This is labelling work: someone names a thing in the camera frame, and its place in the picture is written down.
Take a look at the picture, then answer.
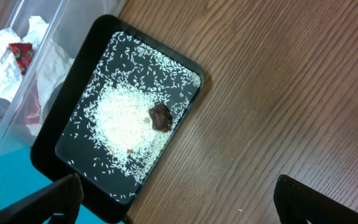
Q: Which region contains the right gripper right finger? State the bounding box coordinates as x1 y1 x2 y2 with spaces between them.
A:
273 175 358 224

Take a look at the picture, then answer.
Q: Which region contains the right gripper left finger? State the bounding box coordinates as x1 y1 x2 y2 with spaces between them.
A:
0 174 84 223

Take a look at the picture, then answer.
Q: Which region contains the red snack wrapper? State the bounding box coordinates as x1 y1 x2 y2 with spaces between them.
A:
9 42 42 125

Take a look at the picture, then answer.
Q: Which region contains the white rice pile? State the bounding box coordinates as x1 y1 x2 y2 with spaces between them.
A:
67 30 202 200

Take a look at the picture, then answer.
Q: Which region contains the dark brown food scrap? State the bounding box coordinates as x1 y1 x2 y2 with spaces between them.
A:
149 103 173 133

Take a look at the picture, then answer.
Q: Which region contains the black waste tray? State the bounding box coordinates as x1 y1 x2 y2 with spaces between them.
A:
30 15 204 223

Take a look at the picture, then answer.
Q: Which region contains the teal serving tray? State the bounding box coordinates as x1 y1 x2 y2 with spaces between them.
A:
0 111 124 224

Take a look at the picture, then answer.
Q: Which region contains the clear plastic bin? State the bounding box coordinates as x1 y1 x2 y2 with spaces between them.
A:
0 0 124 156

